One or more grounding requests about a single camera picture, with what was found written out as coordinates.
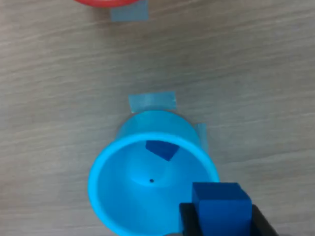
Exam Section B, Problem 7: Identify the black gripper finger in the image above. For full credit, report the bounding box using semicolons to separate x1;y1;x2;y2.
251;204;280;236
179;203;205;236

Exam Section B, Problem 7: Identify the blue cube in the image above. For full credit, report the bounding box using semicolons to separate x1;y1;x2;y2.
145;140;179;162
191;182;253;236

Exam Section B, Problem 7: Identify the blue plastic cup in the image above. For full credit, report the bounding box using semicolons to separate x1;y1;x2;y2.
88;110;220;236

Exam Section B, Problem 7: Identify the blue tape strip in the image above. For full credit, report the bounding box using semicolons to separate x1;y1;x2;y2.
110;0;150;22
127;91;177;114

